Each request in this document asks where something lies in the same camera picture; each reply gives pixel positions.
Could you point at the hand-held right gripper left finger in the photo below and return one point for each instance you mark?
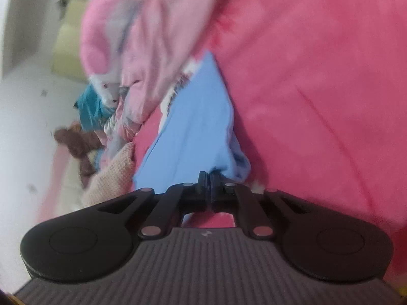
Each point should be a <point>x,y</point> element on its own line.
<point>203,193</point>

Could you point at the light blue shirt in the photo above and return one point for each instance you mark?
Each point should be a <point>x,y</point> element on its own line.
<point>197,127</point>

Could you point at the beige checked pillow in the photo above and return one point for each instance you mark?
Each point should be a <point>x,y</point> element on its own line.
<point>111,178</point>

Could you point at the pink and grey patterned duvet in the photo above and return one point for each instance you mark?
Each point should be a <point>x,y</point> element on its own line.
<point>143,38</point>

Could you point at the pale yellow cabinet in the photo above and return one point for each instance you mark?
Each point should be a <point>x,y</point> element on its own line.
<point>71,44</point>

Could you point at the brown plush toy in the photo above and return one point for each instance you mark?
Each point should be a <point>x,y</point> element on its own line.
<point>76,139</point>

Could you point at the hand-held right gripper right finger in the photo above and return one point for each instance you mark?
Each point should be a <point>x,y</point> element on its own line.
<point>215,193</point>

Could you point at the teal striped cloth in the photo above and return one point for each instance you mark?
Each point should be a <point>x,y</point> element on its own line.
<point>92,108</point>

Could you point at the pink floral bed sheet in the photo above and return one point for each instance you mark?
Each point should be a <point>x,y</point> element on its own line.
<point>302,85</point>

